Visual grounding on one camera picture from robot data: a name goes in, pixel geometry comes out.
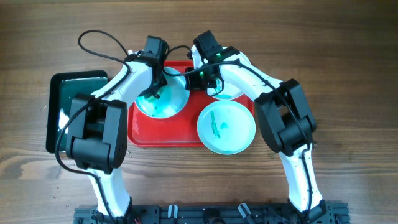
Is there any white plate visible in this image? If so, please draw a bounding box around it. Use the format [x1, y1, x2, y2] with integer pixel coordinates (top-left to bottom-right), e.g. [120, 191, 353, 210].
[135, 67, 190, 119]
[191, 45, 243, 100]
[197, 100, 256, 155]

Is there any green yellow sponge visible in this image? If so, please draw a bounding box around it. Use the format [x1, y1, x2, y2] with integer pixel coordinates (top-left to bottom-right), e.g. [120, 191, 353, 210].
[144, 93, 160, 102]

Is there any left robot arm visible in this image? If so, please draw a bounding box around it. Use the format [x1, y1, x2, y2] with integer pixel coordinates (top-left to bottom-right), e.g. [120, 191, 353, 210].
[62, 36, 169, 223]

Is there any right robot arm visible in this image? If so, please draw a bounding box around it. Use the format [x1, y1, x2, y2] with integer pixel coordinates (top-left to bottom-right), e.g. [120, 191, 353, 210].
[189, 30, 323, 215]

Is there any red plastic tray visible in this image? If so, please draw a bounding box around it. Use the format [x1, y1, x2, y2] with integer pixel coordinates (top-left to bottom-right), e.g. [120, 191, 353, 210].
[127, 60, 254, 147]

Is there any black water tray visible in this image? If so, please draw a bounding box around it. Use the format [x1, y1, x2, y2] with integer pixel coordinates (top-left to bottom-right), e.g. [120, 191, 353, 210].
[45, 70, 108, 154]

